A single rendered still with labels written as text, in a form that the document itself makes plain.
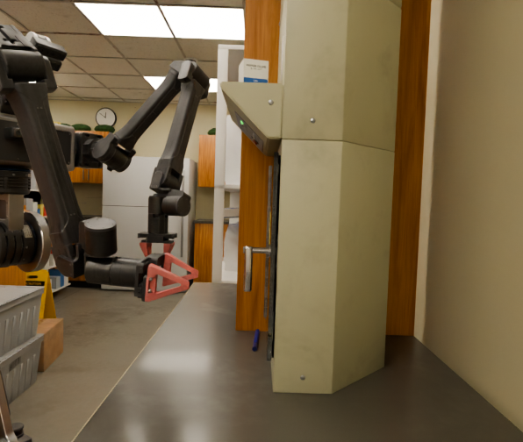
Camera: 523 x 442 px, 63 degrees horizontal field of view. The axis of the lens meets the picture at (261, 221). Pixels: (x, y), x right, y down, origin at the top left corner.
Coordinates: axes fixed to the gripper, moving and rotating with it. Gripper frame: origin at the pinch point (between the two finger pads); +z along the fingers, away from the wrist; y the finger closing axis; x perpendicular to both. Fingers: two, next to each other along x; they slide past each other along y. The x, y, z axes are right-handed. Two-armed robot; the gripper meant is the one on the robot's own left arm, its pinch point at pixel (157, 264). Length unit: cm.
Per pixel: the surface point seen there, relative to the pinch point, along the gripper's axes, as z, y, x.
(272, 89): -39, 30, -46
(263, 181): -24.6, 30.0, -8.9
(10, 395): 102, -117, 134
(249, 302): 8.3, 27.2, -8.4
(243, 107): -36, 25, -46
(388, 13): -58, 54, -37
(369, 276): -4, 52, -37
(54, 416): 108, -84, 122
